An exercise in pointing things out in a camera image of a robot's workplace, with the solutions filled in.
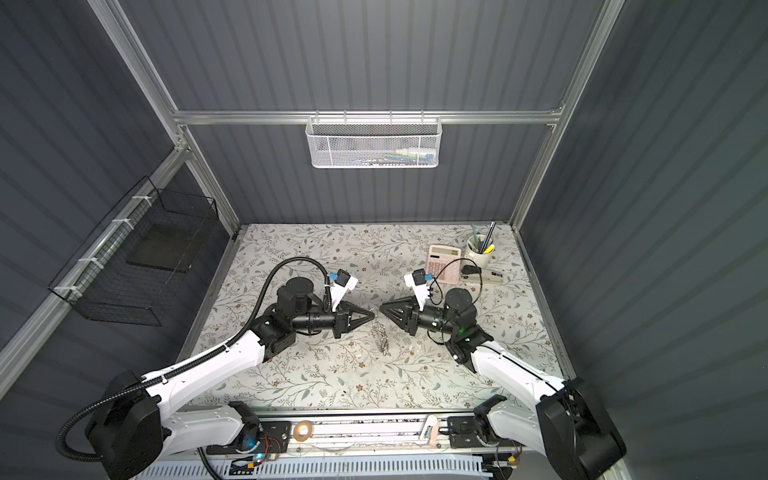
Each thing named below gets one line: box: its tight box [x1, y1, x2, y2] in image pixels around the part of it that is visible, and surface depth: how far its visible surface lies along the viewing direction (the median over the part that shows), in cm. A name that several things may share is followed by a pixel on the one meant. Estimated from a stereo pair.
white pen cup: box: [464, 234, 495, 268], surface depth 104 cm
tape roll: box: [293, 420, 313, 442], surface depth 76 cm
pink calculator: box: [426, 244, 462, 285], surface depth 110 cm
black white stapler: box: [461, 265, 504, 285], surface depth 104 cm
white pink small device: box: [420, 415, 440, 447], surface depth 74 cm
